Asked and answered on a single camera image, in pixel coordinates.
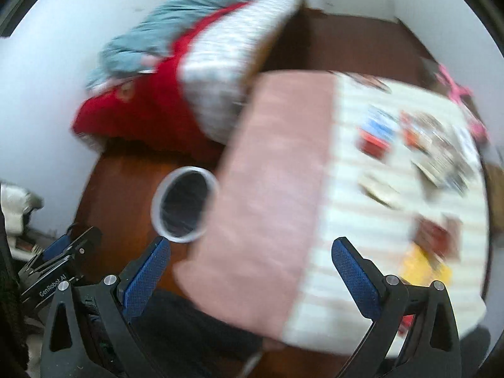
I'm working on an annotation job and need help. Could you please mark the blue red milk carton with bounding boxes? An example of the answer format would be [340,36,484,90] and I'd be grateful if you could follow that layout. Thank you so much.
[357,106,399,160]

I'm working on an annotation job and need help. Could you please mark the teal blue quilt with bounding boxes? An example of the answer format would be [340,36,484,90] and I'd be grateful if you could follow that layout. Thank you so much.
[86,0,251,91]

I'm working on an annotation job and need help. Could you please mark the orange fries snack bag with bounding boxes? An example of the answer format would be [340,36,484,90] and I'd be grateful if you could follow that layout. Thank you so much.
[400,111,455,154]

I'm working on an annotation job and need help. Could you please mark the beige peel scrap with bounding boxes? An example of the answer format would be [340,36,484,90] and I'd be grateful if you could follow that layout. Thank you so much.
[358,173,402,210]

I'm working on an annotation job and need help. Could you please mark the striped pink table cloth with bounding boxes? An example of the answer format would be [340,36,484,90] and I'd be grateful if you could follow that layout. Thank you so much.
[174,71,489,354]

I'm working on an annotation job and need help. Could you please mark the pink panther plush toy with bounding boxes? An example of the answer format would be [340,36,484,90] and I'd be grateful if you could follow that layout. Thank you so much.
[437,64,489,144]

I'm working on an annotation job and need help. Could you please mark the red blanket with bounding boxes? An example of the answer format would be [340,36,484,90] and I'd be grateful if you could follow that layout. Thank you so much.
[72,3,245,160]

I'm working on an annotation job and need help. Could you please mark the small red wrapper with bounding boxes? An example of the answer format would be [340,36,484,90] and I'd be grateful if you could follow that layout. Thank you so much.
[398,315,415,336]

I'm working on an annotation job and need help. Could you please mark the white round trash bin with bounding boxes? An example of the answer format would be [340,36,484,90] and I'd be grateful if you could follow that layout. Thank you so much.
[150,166,219,244]

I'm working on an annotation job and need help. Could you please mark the bed with checkered mattress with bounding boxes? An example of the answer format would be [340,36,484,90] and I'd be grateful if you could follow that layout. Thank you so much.
[86,0,302,144]

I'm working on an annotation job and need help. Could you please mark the gold foil card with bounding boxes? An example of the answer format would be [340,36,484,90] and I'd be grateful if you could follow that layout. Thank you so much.
[399,243,452,287]

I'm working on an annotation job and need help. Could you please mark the dark red snack wrapper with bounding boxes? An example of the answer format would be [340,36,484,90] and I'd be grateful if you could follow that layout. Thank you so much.
[412,215,462,260]

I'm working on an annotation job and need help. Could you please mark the crumpled white snack wrapper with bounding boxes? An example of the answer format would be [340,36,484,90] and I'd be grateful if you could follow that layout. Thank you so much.
[411,136,475,201]

